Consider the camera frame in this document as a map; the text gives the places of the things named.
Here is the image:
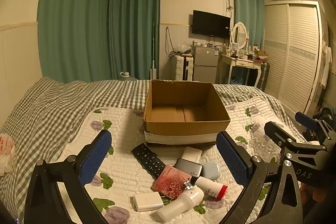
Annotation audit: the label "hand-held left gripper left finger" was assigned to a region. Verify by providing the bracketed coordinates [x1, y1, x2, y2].
[24, 130, 113, 224]

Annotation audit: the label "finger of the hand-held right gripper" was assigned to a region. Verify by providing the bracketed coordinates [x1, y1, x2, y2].
[295, 112, 329, 141]
[264, 121, 330, 160]

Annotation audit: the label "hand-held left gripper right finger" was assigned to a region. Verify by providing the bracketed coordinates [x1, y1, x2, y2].
[216, 131, 305, 224]

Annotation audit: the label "light blue earbuds case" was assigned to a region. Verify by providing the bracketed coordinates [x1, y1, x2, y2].
[201, 162, 221, 180]

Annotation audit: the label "white tube with red cap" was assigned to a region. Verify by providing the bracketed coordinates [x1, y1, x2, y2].
[196, 176, 228, 199]

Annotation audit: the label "white power bank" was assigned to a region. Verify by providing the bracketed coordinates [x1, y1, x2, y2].
[182, 147, 202, 164]

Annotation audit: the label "black remote control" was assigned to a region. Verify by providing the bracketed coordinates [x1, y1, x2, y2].
[131, 143, 167, 179]

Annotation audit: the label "pink floral card box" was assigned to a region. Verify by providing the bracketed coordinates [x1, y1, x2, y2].
[151, 165, 193, 199]

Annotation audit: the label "white charger adapter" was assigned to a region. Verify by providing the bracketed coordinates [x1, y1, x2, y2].
[132, 193, 164, 212]

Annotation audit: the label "white lint remover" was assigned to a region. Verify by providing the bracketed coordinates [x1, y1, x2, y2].
[157, 181, 205, 222]

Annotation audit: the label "cardboard box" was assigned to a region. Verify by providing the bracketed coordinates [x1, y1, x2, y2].
[143, 79, 231, 147]

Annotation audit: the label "person's right hand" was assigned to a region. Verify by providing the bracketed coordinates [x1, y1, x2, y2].
[301, 183, 336, 224]

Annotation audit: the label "white floral quilt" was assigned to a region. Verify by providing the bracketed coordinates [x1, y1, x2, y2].
[56, 97, 315, 224]

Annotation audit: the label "dark suitcase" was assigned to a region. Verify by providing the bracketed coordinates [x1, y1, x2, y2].
[256, 61, 271, 90]

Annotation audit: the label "hanging white clothes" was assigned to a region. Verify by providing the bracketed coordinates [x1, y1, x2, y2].
[319, 40, 333, 88]

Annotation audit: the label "grey checked bed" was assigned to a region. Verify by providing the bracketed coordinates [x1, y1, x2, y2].
[0, 76, 276, 216]

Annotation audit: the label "white louvred wardrobe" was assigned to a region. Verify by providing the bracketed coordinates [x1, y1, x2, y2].
[264, 0, 323, 114]

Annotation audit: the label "white dressing table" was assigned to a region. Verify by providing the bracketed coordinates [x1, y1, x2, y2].
[218, 53, 264, 86]

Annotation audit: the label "clear water jug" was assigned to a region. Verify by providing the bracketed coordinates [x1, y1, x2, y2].
[120, 71, 137, 80]

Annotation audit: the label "red and white plastic bag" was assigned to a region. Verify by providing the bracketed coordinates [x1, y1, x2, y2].
[0, 135, 15, 176]

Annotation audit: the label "silver fridge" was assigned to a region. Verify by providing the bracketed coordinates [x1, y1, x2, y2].
[193, 45, 219, 83]

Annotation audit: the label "oval white mirror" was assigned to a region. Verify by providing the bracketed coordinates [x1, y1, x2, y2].
[231, 22, 248, 50]

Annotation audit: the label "white suitcase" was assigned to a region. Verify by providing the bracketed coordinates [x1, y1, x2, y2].
[172, 55, 195, 81]

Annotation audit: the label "clear plastic bag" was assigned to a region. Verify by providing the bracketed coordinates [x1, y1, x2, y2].
[177, 44, 193, 56]

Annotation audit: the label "narrow green curtain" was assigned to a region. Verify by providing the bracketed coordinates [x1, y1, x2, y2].
[233, 0, 265, 50]

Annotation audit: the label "wide green curtain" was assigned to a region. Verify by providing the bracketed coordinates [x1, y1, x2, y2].
[38, 0, 161, 83]

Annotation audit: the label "black wall television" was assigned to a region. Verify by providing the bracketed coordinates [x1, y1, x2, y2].
[192, 10, 231, 39]

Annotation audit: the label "dark wall cables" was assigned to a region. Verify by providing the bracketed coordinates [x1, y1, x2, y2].
[164, 27, 176, 56]

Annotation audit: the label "air conditioner cable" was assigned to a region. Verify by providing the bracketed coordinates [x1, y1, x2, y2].
[224, 0, 235, 16]

